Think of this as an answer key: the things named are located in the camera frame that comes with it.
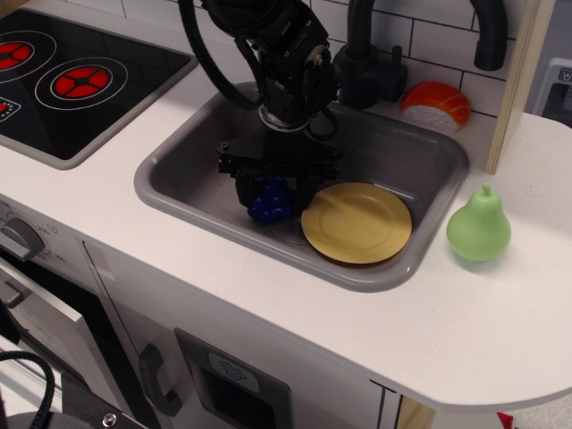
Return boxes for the blue toy blueberries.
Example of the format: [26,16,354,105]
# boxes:
[248,177,297,224]

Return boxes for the grey appliance in background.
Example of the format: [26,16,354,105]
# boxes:
[532,57,571,128]

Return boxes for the black braided cable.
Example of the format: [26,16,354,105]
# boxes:
[0,350,55,429]

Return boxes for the grey ice dispenser panel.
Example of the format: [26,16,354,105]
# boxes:
[174,328,294,428]

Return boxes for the dark grey toy faucet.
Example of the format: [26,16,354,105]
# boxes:
[334,0,509,109]

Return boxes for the grey cabinet door handle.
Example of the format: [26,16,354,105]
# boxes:
[138,344,182,417]

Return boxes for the black toy stovetop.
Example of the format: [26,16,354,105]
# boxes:
[1,9,198,170]

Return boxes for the green toy pear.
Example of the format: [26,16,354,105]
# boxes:
[446,182,512,263]

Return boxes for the wooden side panel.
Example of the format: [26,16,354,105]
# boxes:
[484,0,556,174]

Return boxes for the grey oven knob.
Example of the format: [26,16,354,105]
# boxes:
[1,218,45,262]

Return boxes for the white oven door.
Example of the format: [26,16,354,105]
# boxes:
[1,260,105,393]

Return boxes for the salmon sushi toy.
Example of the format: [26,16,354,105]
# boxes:
[400,80,472,132]

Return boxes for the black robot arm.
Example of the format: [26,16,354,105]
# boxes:
[179,1,342,211]

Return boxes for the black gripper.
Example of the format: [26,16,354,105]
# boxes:
[217,127,342,213]

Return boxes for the yellow toy plate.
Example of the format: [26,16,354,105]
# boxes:
[301,182,413,265]

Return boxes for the grey toy sink basin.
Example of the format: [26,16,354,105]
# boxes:
[135,95,468,292]

